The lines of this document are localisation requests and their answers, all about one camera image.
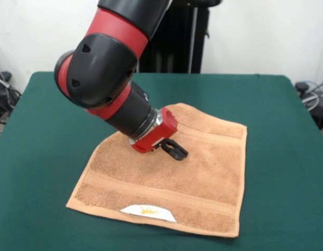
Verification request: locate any dark green table cloth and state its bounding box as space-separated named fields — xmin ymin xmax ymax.
xmin=0 ymin=71 xmax=323 ymax=251

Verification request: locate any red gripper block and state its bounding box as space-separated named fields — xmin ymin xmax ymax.
xmin=130 ymin=107 xmax=190 ymax=162

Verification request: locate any tan terry towel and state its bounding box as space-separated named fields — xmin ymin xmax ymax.
xmin=65 ymin=102 xmax=248 ymax=238

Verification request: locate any black vertical column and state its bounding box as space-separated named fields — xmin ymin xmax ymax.
xmin=136 ymin=0 xmax=225 ymax=74

